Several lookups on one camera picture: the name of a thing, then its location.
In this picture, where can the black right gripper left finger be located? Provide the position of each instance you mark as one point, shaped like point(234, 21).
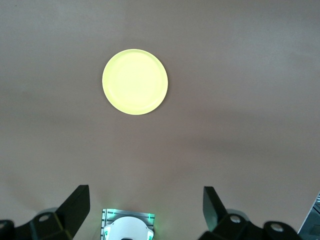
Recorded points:
point(62, 220)

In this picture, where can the yellow round plate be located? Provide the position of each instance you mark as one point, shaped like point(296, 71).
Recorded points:
point(135, 82)

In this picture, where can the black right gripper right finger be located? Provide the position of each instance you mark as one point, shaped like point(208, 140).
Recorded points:
point(225, 225)

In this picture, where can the aluminium table frame rail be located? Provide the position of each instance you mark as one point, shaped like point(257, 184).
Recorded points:
point(312, 220)

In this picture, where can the brown table cover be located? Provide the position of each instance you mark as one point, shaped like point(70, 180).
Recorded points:
point(225, 100)

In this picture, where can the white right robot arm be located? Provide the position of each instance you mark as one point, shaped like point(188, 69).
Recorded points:
point(127, 228)

